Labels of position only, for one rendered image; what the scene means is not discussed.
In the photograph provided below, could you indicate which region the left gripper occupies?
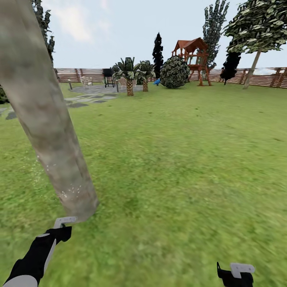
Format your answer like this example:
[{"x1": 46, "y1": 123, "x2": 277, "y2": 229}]
[{"x1": 46, "y1": 226, "x2": 72, "y2": 242}]

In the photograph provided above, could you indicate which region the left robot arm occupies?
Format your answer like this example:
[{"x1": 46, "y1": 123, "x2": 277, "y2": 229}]
[{"x1": 3, "y1": 216, "x2": 77, "y2": 287}]

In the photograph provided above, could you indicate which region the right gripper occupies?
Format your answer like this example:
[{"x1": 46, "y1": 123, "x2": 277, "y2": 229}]
[{"x1": 217, "y1": 266, "x2": 254, "y2": 287}]

